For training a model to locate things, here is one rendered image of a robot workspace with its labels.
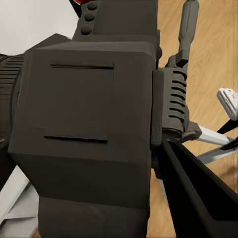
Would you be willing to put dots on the bookcase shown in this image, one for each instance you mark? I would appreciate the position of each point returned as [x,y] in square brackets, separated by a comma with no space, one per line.
[18,206]

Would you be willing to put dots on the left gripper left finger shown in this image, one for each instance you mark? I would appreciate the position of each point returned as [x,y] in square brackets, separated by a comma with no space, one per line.
[7,164]

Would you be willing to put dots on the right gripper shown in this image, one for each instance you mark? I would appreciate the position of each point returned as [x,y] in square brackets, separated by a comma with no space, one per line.
[230,125]

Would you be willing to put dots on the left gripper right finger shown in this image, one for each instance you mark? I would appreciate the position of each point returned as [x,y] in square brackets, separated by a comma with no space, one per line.
[201,204]

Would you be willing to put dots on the digital camera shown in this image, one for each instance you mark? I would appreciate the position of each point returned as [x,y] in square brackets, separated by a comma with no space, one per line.
[84,114]

